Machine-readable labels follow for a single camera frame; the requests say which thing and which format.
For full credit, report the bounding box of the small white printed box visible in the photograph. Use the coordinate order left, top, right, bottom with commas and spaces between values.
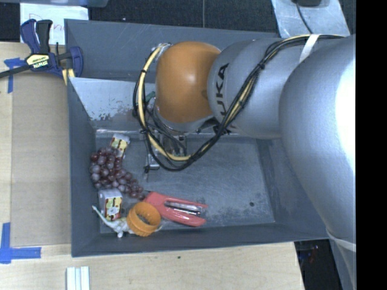
109, 133, 131, 159
97, 188, 124, 222

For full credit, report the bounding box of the bunch of red grapes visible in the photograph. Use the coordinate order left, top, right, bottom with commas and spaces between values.
88, 146, 146, 201

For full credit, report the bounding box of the white toy animal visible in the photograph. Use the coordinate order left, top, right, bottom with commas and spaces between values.
91, 205, 143, 239

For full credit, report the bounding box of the pale brown flat board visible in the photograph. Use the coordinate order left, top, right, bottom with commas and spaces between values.
10, 73, 73, 248

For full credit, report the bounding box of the red hand tool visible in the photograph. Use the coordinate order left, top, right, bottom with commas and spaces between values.
143, 191, 209, 228

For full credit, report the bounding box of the grey metal bin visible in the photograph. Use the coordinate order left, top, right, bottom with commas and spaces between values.
63, 18, 331, 258

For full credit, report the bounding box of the orange plastic ring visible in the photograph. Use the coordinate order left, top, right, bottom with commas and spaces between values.
126, 201, 162, 238

